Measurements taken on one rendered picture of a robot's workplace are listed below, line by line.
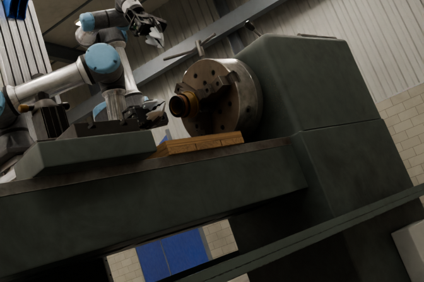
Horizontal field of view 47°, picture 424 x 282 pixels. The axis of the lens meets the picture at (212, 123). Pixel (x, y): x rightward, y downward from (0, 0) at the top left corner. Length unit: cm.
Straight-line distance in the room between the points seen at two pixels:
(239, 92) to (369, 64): 1041
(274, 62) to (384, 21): 1043
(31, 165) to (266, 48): 97
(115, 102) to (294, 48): 71
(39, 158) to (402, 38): 1123
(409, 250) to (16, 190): 131
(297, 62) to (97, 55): 73
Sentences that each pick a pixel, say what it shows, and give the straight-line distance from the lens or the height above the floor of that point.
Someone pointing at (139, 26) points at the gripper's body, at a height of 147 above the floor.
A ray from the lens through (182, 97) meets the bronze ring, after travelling 164.
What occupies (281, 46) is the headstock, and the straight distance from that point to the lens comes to 184.
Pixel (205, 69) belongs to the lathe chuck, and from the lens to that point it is 175.
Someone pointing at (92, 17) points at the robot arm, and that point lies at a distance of 211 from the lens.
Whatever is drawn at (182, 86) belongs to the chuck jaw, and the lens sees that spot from 179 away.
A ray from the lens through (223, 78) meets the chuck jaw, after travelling 166.
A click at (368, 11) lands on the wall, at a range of 1226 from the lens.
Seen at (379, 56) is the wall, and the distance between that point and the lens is 1198.
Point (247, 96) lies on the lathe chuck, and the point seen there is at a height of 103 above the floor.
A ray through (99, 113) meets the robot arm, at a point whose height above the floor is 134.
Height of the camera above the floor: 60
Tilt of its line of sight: 14 degrees up
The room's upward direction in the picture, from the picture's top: 20 degrees counter-clockwise
